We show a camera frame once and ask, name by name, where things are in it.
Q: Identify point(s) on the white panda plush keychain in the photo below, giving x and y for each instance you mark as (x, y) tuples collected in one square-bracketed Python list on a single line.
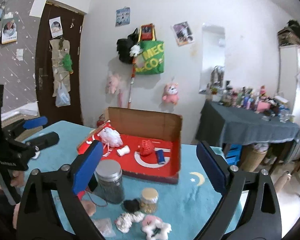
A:
[(135, 51)]

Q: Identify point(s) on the dark brown door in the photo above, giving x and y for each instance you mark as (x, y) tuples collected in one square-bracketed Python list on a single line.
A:
[(72, 27)]

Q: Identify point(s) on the beige hanging door organizer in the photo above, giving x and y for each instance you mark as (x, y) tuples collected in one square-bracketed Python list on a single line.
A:
[(58, 48)]

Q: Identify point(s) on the white knitted soft toy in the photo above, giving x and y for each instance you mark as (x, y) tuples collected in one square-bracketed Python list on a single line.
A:
[(126, 220)]

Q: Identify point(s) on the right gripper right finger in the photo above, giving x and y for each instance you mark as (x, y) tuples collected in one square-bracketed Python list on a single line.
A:
[(260, 218)]

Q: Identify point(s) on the clear plastic packet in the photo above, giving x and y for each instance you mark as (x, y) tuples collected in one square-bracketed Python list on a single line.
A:
[(105, 227)]

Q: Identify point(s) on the white wardrobe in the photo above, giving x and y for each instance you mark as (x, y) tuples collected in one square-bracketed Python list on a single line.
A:
[(289, 79)]

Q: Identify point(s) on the white card on table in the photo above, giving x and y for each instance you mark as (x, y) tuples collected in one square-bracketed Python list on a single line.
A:
[(36, 155)]

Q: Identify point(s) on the red-lined cardboard box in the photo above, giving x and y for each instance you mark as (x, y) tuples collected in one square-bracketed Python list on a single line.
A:
[(162, 129)]

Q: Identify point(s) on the blue wall poster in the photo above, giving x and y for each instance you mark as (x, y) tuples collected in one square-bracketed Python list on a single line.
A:
[(122, 17)]

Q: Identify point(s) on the wall mirror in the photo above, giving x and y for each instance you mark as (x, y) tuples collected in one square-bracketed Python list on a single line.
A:
[(213, 62)]

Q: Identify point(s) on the small glass jar gold pieces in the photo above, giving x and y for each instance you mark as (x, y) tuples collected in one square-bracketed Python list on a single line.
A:
[(149, 200)]

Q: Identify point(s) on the large glass jar tea leaves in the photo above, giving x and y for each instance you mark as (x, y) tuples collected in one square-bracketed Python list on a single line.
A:
[(109, 176)]

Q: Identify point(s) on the white pink fluffy scrunchie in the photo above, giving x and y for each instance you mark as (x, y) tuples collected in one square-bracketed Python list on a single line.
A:
[(155, 228)]

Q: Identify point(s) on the teal towel table cover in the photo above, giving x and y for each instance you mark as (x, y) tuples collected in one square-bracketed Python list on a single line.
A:
[(186, 206)]

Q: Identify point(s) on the small white thread spool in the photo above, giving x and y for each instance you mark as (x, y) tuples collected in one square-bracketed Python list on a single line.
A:
[(123, 151)]

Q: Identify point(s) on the photo collage on wall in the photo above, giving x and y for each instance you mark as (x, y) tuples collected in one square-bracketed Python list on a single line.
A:
[(183, 34)]

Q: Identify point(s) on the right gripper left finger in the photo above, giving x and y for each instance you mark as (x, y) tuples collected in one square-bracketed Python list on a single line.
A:
[(38, 217)]

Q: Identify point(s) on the round tan powder puff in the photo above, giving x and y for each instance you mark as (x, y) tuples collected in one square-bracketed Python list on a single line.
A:
[(89, 207)]

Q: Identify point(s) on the pink broom stick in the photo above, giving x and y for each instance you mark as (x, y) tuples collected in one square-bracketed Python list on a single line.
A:
[(119, 99)]

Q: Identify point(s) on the small blue soft roll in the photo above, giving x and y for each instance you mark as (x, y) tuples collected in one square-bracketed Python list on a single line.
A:
[(160, 157)]

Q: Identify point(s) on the calendar picture on wallpaper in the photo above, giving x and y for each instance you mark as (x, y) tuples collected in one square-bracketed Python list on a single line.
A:
[(9, 31)]

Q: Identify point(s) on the black backpack on wall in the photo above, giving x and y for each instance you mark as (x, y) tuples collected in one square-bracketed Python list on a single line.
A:
[(124, 45)]

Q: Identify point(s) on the mop handle orange grips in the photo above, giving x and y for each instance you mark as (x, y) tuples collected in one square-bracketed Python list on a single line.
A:
[(132, 83)]

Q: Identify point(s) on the portrait photo on door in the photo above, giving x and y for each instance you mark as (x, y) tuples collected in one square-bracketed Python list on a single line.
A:
[(56, 27)]

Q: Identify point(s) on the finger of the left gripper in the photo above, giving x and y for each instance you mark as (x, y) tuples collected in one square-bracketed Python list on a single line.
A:
[(44, 141), (18, 127)]

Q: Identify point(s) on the black fuzzy scrunchie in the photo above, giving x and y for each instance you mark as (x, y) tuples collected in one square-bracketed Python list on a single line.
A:
[(131, 206)]

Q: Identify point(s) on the pale pink bunny plush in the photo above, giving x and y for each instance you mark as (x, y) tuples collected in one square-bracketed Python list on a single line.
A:
[(113, 82)]

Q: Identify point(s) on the green plush frog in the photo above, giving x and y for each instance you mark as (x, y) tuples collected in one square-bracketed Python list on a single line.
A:
[(67, 63)]

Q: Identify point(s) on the table with grey cloth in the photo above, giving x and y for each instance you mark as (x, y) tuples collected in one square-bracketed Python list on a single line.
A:
[(230, 125)]

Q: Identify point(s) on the pink bear plush on wall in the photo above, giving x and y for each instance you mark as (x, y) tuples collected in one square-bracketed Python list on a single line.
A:
[(170, 94)]

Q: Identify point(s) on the white plastic bag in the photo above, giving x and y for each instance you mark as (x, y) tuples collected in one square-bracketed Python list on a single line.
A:
[(62, 97)]

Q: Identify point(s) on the green tote bag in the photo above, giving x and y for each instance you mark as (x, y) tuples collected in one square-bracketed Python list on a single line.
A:
[(151, 60)]

